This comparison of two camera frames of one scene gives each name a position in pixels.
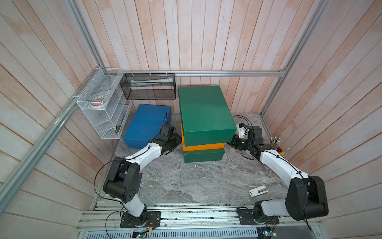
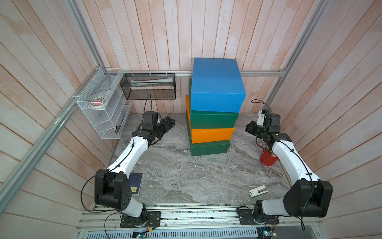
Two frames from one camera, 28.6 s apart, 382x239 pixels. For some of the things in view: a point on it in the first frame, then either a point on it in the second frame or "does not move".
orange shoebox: (210, 146) -> (203, 135)
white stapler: (258, 191) does not move
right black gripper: (234, 140) -> (250, 129)
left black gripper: (178, 139) -> (169, 120)
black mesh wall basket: (149, 86) does not move
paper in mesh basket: (136, 82) does not move
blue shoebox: (146, 123) -> (217, 85)
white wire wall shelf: (102, 103) does not move
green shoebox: (204, 155) -> (206, 148)
